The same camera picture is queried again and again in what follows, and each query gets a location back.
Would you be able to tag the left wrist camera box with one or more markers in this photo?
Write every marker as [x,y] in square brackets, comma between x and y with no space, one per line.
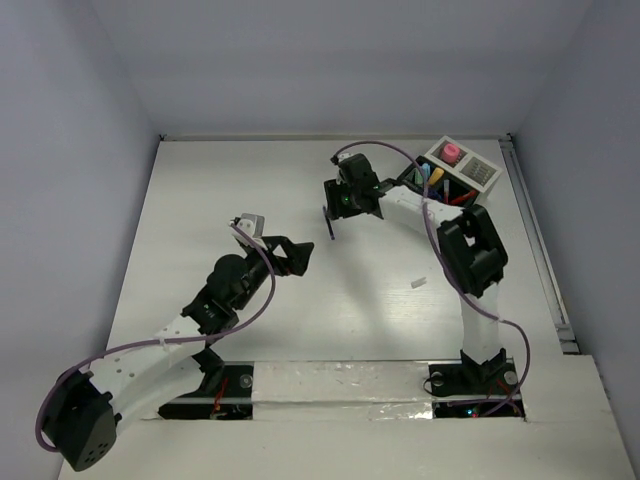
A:
[251,224]

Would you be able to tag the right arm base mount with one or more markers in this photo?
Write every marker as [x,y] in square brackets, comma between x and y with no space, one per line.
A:
[464,389]

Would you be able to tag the foil tape strip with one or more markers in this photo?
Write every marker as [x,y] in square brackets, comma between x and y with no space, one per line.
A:
[344,391]

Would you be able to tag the orange highlighter marker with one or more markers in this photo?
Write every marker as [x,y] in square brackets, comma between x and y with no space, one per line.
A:
[435,176]

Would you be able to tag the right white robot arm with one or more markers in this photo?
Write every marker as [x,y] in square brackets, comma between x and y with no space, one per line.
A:
[464,240]

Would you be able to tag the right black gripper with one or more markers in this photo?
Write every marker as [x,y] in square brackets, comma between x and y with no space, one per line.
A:
[335,209]

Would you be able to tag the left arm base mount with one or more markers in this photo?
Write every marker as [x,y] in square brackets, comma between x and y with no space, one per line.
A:
[226,397]

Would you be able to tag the red blue pen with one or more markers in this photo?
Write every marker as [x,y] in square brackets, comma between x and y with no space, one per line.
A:
[446,190]

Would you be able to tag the aluminium rail right edge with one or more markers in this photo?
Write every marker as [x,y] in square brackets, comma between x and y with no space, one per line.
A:
[564,330]

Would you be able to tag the pink cylinder sharpener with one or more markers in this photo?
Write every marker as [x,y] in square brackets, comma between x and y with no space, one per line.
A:
[450,153]

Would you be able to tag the black two-compartment pen holder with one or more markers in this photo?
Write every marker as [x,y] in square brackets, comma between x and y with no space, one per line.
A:
[435,192]

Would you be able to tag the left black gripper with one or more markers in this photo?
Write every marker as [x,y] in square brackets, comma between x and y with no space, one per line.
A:
[296,253]

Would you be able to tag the white grey tray box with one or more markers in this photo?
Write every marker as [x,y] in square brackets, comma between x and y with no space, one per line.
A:
[472,168]

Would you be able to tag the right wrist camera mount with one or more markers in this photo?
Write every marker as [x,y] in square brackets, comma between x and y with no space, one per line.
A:
[338,158]

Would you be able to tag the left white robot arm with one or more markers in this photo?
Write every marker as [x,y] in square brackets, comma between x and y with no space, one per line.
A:
[94,402]

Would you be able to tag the purple pen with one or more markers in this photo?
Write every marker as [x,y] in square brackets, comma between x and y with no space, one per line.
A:
[328,223]

